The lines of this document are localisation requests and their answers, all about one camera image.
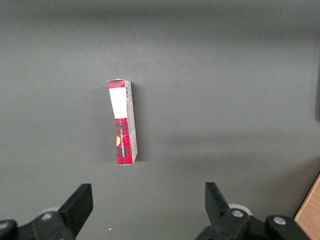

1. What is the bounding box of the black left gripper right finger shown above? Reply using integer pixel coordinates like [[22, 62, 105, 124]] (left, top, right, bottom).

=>
[[194, 182, 266, 240]]

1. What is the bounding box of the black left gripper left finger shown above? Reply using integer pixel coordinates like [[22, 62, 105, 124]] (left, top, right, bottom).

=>
[[16, 183, 94, 240]]

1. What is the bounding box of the red plaid cardboard box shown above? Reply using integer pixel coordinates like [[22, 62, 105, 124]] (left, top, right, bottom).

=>
[[107, 78, 139, 167]]

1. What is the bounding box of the light wooden board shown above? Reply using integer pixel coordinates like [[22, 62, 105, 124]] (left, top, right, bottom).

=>
[[293, 172, 320, 240]]

